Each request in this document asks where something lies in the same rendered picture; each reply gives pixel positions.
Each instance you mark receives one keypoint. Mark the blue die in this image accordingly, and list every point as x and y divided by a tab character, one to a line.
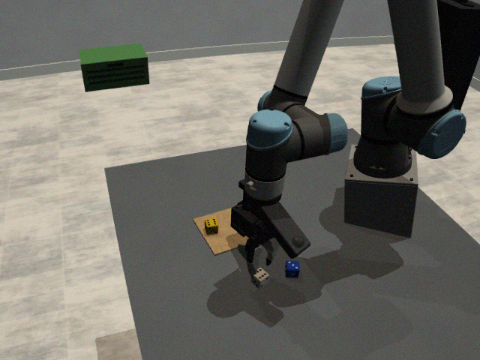
292	269

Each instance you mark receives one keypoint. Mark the tan square mat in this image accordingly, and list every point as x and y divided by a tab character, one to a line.
227	238

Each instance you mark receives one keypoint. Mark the yellow die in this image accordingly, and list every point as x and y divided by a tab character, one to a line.
211	226

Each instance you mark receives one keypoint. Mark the white die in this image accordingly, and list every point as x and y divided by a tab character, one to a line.
260	279

